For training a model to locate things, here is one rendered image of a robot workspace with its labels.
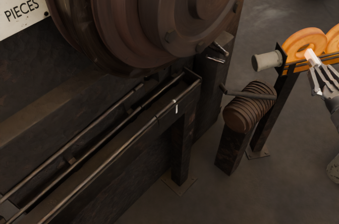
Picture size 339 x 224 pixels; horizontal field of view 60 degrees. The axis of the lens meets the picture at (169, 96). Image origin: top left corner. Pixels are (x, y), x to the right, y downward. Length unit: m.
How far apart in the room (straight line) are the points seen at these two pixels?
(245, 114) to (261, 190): 0.56
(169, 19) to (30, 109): 0.39
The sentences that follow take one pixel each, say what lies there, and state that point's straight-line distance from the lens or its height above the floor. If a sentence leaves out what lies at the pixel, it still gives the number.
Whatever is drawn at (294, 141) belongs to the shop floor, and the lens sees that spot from 1.75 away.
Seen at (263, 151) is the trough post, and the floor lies 0.01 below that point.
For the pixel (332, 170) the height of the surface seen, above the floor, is 0.06.
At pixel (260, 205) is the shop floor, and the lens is 1.53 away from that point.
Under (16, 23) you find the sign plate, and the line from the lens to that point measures 0.59.
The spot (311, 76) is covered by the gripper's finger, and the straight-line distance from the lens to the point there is 1.03.
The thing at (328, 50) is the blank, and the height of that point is 0.69.
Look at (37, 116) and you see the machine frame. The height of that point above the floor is 0.87.
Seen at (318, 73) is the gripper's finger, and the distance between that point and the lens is 1.04.
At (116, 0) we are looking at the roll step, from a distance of 0.47.
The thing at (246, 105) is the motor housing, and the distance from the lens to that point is 1.12.
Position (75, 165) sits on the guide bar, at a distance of 0.83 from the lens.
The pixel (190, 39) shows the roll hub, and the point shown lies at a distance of 0.57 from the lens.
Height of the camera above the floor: 1.40
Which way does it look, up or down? 51 degrees down
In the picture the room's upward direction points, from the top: straight up
